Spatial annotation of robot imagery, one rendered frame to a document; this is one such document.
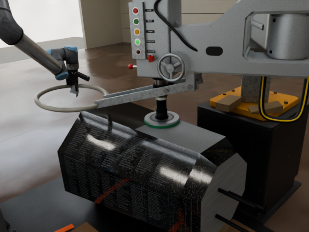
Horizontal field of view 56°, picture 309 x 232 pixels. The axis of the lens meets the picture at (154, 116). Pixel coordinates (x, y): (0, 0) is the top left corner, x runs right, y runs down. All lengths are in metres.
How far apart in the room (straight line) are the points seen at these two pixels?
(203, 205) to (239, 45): 0.77
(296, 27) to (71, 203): 1.98
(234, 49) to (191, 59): 0.22
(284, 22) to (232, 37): 0.23
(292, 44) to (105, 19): 9.19
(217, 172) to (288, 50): 0.65
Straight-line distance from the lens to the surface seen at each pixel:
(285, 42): 1.44
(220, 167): 1.46
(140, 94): 1.70
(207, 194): 1.45
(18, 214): 2.56
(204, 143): 1.52
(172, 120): 1.71
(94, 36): 10.05
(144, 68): 1.59
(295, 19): 1.43
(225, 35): 1.45
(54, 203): 2.56
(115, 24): 10.62
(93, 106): 1.86
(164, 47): 1.52
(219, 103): 2.00
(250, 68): 1.46
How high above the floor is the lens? 1.52
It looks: 23 degrees down
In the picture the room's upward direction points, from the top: 3 degrees counter-clockwise
